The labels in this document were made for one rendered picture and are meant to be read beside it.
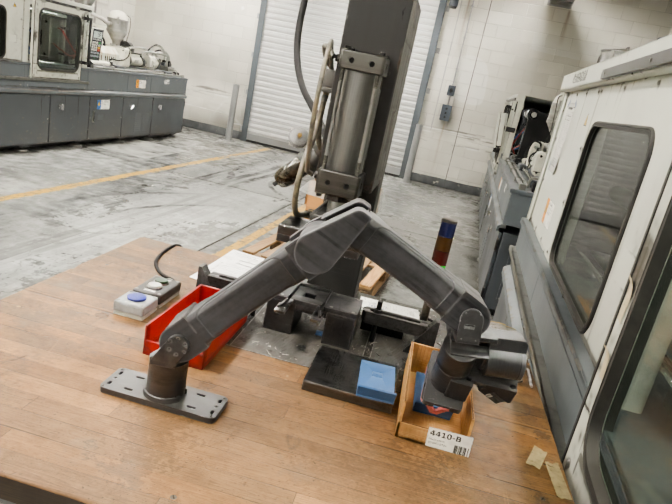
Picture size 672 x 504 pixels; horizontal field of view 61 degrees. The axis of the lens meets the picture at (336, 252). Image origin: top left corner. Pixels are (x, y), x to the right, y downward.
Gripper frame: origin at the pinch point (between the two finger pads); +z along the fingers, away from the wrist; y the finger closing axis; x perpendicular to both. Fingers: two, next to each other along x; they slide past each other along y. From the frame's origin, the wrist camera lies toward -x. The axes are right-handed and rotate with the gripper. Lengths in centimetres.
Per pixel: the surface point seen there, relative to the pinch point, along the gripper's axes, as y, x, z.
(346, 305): 22.3, 21.6, 8.4
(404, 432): -8.2, 4.6, -2.4
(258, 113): 791, 337, 544
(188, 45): 852, 497, 474
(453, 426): -2.2, -4.1, 2.1
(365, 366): 7.2, 14.0, 6.0
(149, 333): -3, 54, -2
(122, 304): 6, 66, 5
